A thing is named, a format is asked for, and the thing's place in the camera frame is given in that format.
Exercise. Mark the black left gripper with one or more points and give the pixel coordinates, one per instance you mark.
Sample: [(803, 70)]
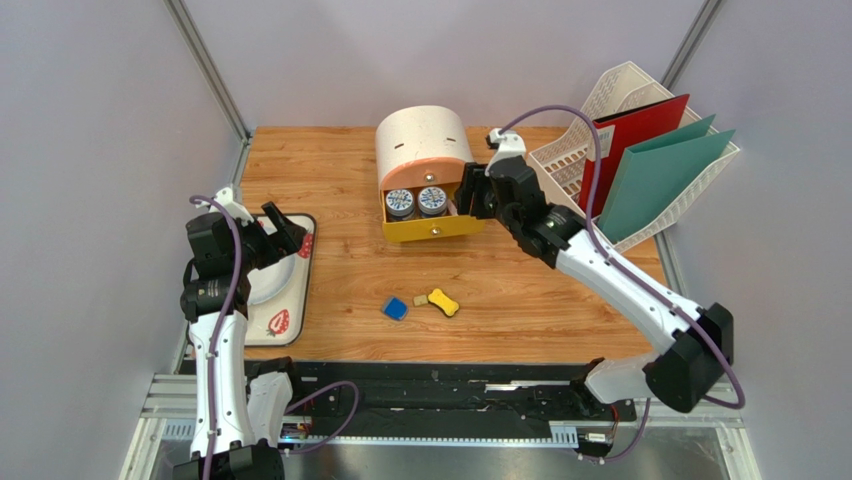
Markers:
[(287, 234)]

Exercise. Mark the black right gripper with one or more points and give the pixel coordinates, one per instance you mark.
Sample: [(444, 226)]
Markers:
[(476, 189)]

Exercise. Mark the blue patterned tape roll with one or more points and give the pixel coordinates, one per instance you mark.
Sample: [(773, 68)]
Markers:
[(399, 205), (432, 202)]

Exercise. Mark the round drawer storage box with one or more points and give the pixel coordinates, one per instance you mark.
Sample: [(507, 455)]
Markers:
[(417, 147)]

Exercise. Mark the yellow bone-shaped eraser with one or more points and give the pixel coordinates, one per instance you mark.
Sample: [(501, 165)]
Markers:
[(438, 298)]

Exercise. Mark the blue grey lint roller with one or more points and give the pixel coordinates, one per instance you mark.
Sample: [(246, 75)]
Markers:
[(394, 308)]

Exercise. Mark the teal file folder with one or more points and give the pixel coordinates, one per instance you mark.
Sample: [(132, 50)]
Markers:
[(653, 173)]

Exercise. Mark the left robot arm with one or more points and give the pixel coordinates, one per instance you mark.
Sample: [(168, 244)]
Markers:
[(238, 415)]

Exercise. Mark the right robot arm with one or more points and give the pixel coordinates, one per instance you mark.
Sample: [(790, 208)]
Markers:
[(691, 345)]

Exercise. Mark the white paper plate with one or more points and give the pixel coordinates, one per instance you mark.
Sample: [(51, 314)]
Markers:
[(268, 282)]

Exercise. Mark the strawberry pattern tray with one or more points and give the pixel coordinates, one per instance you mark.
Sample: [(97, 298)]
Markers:
[(279, 321)]

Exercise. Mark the white plastic file rack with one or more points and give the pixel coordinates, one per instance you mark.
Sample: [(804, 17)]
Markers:
[(565, 165)]

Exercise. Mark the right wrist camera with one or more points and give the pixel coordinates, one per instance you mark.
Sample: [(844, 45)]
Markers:
[(508, 144)]

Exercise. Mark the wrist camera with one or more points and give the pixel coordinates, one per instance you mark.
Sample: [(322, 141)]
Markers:
[(225, 200), (508, 144)]

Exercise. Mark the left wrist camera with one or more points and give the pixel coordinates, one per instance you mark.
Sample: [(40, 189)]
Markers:
[(225, 200)]

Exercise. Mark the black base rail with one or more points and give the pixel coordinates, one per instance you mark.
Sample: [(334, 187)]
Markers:
[(443, 401)]

